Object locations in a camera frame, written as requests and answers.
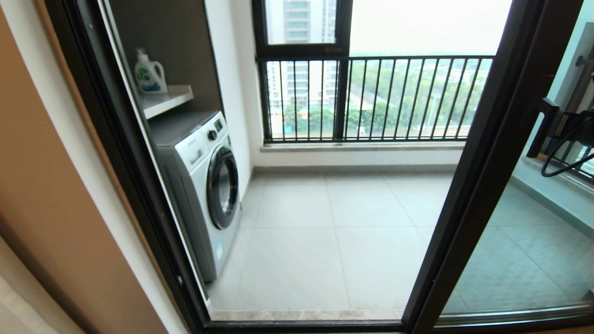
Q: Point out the white laundry detergent bottle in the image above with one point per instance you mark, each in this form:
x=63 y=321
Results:
x=150 y=77

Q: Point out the white wall shelf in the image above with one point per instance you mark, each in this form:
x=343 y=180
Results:
x=167 y=100

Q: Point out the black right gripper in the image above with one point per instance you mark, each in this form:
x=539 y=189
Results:
x=589 y=125

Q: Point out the black metal balcony railing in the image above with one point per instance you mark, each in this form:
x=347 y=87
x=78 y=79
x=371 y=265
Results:
x=371 y=58

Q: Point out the black window frame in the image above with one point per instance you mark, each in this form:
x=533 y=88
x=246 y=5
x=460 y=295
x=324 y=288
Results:
x=301 y=50

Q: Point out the white front-load washing machine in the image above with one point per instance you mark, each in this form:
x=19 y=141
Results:
x=195 y=185

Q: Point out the dark brown glass sliding door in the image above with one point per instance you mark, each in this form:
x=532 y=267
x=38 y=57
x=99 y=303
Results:
x=487 y=162

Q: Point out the grey stone window sill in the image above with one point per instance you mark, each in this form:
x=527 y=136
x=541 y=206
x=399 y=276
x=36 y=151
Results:
x=362 y=146

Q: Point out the black metal side railing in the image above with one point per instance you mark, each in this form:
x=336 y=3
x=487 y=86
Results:
x=585 y=60

